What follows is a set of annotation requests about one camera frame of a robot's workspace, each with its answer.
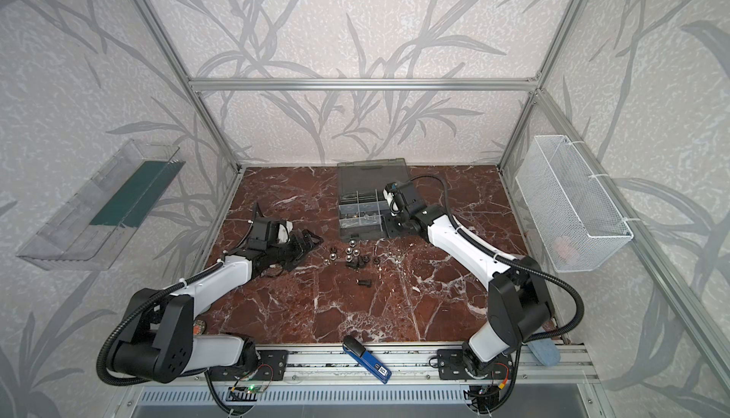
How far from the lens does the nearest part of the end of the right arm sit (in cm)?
61

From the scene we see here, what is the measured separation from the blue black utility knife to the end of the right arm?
1.02 feet

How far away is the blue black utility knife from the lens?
0.72 metres
